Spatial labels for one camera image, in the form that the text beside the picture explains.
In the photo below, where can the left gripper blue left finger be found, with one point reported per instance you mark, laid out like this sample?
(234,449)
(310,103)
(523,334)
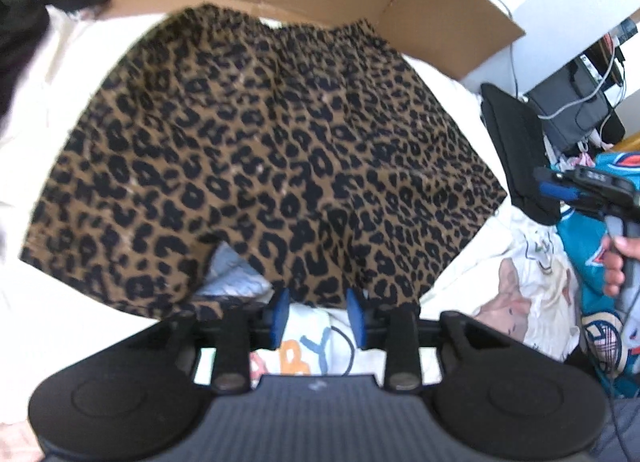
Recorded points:
(243,330)

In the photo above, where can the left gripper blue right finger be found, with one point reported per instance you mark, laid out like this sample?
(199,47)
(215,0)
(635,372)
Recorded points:
(395,332)

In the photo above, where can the leopard print shorts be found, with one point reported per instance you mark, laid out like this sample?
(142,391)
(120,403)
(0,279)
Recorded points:
(319,156)

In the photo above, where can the black folded garment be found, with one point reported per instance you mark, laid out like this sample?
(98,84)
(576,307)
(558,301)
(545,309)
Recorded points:
(516,132)

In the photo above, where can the person right hand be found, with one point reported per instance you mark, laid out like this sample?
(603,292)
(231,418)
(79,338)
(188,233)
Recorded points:
(616,251)

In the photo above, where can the white printed baby garment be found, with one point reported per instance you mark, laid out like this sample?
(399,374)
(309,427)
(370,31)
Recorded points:
(317,341)

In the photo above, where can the grey box with cables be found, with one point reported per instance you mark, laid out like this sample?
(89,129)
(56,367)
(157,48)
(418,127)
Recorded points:
(571,105)

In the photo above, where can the cream bear print bedsheet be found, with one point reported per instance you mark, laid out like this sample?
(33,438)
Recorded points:
(46,325)

